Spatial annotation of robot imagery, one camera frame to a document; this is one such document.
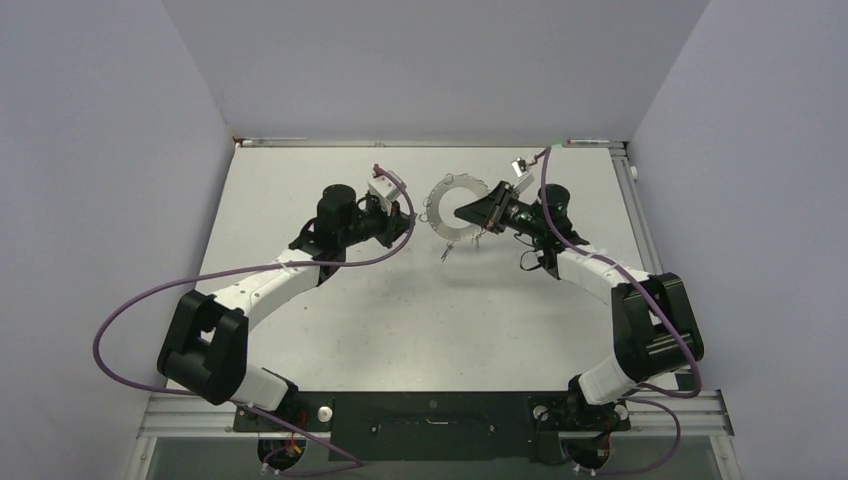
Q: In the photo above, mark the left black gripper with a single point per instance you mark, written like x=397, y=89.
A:
x=391, y=225

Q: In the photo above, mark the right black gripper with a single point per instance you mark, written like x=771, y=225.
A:
x=496, y=205

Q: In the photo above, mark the small silver key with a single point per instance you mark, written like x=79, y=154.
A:
x=447, y=251

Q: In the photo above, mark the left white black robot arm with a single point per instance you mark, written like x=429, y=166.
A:
x=205, y=349

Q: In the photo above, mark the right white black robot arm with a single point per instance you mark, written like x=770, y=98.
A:
x=654, y=330

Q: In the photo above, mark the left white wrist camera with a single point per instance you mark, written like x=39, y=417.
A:
x=386, y=188

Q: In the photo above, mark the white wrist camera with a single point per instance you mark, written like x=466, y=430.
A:
x=524, y=177
x=386, y=188

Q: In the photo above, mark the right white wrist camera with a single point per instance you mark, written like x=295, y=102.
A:
x=524, y=177

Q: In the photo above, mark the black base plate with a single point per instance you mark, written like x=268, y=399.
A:
x=441, y=426

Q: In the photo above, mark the aluminium frame rail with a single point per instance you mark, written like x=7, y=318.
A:
x=170, y=416

